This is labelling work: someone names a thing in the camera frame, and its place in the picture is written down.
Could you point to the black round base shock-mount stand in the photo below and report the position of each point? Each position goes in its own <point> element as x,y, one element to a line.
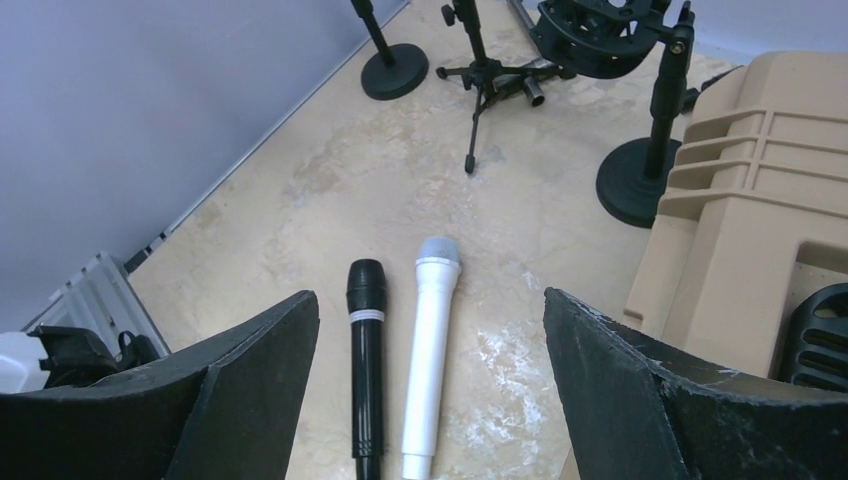
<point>602,40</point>

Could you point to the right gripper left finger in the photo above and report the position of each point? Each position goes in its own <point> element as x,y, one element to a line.
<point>224,408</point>

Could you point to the black tripod microphone stand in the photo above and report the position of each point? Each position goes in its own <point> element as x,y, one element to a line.
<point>492,80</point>

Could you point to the white microphone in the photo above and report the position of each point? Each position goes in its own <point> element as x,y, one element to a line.
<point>437,271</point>

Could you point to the black microphone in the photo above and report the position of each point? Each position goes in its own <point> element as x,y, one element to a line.
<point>366,298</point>

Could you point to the grey metal tube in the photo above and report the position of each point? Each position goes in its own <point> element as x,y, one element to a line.
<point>531,84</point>

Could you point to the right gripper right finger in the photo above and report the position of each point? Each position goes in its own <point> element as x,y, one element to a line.
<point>638,408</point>

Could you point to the tan hard plastic case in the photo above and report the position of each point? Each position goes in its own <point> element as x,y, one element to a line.
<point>746,262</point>

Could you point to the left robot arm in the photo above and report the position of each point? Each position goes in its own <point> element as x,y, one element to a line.
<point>55,356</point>

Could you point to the black clip microphone stand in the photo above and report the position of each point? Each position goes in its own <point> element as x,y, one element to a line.
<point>395,70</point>

